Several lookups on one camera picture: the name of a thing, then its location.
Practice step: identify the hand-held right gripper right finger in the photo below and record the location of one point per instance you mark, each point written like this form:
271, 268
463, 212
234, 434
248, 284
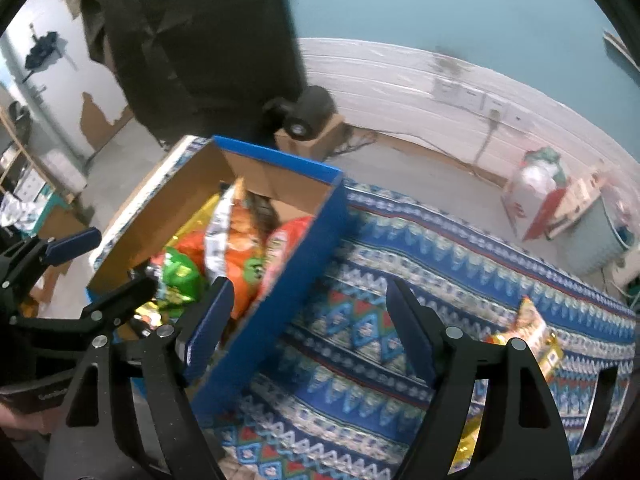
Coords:
410, 330

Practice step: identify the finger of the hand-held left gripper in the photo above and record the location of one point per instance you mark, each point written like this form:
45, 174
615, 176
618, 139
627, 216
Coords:
120, 305
72, 246

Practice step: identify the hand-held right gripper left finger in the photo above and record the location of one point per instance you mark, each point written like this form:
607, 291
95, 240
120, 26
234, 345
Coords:
210, 325

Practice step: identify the orange snack bag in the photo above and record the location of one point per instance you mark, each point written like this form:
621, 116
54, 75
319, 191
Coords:
240, 260

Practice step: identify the blue-edged cardboard box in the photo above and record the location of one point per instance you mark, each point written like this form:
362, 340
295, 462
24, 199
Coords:
300, 260

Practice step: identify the person's left hand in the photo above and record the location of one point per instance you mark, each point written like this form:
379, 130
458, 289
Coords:
22, 425

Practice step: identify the flattened cardboard sheet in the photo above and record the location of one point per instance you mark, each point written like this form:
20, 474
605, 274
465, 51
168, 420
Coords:
65, 220

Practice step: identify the teal cardboard box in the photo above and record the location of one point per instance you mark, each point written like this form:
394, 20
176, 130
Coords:
50, 200

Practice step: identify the green snack bag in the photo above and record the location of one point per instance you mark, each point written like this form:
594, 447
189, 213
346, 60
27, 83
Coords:
180, 275

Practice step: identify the blue patterned tablecloth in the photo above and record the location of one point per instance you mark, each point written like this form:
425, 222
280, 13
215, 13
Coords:
350, 320

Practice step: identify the white plastic pack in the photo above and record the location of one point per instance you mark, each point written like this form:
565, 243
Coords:
67, 175

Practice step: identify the silver snack bag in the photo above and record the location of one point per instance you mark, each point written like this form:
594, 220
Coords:
217, 230

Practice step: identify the yellow snack bag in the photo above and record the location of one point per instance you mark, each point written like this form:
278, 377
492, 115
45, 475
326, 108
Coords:
199, 216

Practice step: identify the red-orange snack bag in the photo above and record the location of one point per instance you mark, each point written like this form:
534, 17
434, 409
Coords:
285, 245

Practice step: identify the gold snack packet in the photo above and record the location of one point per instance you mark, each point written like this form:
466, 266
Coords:
467, 440

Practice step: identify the yellow and red snack packet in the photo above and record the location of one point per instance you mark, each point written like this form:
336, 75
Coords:
537, 332

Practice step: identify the white and red plastic bag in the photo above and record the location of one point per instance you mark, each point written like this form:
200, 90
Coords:
532, 195

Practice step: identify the dark hanging cloth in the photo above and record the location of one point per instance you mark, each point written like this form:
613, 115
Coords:
45, 50

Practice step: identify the red and beige carton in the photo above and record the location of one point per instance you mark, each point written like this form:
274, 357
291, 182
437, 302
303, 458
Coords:
570, 205

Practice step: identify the small brown cardboard box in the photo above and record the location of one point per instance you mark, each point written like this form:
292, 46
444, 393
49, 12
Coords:
320, 145

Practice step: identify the grey bucket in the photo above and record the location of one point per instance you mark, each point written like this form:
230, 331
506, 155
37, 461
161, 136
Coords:
600, 240

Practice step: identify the black spotlight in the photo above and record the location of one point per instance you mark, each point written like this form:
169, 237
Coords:
310, 110

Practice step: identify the white wall socket with plug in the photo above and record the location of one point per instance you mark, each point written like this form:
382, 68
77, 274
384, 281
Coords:
497, 110

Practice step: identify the wall shelf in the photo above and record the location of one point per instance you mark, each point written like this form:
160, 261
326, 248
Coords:
622, 50

